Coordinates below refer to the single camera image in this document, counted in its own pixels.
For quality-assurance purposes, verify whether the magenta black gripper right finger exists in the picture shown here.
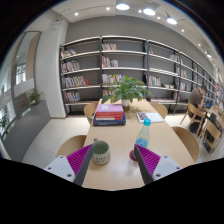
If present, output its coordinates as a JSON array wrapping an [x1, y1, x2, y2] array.
[[134, 145, 160, 185]]

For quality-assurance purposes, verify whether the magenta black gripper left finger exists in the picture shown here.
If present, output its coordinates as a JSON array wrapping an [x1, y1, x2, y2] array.
[[67, 144, 93, 186]]

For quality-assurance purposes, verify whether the clear plastic water bottle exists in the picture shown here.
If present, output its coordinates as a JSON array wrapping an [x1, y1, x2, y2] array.
[[136, 118, 151, 148]]

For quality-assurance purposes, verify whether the dark red round coaster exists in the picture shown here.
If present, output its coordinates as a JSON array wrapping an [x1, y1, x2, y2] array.
[[129, 150, 137, 161]]

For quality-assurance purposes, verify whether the wooden chair near left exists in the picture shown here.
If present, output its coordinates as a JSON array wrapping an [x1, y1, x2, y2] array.
[[57, 135, 86, 156]]

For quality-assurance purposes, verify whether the green patterned ceramic mug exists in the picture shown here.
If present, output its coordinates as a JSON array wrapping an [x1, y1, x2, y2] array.
[[93, 140, 111, 165]]

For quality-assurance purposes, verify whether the wooden chair near right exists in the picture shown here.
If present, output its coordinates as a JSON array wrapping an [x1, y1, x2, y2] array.
[[172, 126, 200, 161]]

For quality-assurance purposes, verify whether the open white magazine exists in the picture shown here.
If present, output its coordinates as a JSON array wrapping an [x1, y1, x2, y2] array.
[[136, 112, 163, 123]]

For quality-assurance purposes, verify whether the dark blue bottom book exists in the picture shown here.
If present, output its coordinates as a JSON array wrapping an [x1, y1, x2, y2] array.
[[93, 115, 126, 126]]

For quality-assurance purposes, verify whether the red middle book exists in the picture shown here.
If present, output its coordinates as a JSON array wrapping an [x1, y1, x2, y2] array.
[[96, 112, 124, 120]]

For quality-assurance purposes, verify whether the wooden chair far left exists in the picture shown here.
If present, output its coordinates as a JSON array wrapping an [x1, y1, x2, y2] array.
[[84, 102, 98, 123]]

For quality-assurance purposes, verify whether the wooden chair far right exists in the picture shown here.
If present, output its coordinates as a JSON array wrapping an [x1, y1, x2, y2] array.
[[150, 102, 168, 118]]

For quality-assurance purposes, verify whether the pink top book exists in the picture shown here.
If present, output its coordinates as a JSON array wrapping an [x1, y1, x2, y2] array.
[[96, 104, 123, 113]]

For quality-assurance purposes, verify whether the wooden slat chair under man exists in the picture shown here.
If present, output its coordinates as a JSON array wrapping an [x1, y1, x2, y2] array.
[[185, 103, 205, 134]]

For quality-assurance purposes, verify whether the wooden slat chair front right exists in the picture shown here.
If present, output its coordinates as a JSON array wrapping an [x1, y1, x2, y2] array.
[[201, 120, 221, 153]]

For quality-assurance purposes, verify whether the green potted plant on table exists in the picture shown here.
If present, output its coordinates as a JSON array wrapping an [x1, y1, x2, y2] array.
[[101, 76, 152, 111]]

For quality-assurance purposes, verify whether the potted plant by window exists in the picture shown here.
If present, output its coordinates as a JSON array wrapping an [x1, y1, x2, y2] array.
[[28, 89, 42, 106]]

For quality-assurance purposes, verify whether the seated man in brown shirt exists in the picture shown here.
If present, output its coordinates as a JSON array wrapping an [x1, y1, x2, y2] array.
[[188, 85, 207, 110]]

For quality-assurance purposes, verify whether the potted plant far left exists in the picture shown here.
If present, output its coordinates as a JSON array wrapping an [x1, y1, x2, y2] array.
[[0, 115, 9, 129]]

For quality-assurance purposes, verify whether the large grey bookshelf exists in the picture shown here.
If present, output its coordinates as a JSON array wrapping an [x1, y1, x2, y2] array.
[[59, 35, 224, 115]]

